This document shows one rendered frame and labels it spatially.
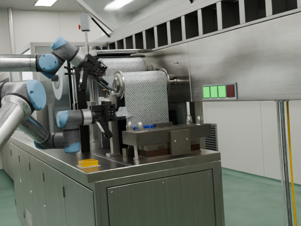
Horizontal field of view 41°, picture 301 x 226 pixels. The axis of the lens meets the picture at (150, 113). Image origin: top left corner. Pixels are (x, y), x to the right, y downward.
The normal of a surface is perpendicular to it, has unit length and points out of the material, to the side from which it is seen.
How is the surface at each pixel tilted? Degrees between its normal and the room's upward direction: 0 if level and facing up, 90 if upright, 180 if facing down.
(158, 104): 90
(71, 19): 90
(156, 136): 90
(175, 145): 90
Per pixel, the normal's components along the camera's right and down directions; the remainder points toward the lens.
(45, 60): 0.16, 0.04
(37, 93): 0.97, -0.13
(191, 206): 0.44, 0.02
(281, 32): -0.89, 0.09
